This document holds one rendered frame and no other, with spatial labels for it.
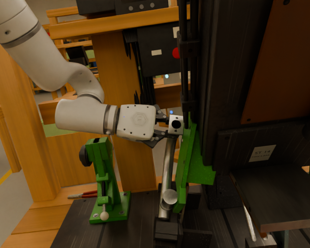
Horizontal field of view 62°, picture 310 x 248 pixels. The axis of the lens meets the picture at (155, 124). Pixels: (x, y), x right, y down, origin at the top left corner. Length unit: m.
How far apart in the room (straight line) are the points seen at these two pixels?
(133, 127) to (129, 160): 0.37
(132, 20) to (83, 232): 0.68
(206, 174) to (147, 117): 0.21
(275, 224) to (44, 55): 0.55
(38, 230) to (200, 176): 0.65
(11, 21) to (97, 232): 0.65
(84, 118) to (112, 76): 0.30
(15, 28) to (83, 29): 0.29
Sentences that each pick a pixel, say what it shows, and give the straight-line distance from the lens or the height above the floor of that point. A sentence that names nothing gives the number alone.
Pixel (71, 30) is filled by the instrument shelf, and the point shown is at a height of 1.52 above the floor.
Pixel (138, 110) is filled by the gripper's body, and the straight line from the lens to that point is 0.71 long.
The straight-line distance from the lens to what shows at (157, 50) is 0.82.
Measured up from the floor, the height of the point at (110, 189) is 1.00.
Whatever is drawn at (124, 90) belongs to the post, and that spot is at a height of 1.30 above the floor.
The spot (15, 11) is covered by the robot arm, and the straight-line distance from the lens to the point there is 0.58.
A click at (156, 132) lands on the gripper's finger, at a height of 1.22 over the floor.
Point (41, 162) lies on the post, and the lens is 1.14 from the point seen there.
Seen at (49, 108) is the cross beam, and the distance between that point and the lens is 1.14.
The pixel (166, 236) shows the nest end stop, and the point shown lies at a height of 0.97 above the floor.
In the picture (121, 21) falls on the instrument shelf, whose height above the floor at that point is 1.52.
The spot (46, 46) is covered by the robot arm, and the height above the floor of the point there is 1.48.
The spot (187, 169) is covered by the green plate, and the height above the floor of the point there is 1.16.
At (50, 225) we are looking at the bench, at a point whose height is 0.88.
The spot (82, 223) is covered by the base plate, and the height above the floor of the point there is 0.90.
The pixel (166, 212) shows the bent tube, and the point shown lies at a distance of 0.76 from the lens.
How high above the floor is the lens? 1.47
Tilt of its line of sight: 19 degrees down
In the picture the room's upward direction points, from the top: 8 degrees counter-clockwise
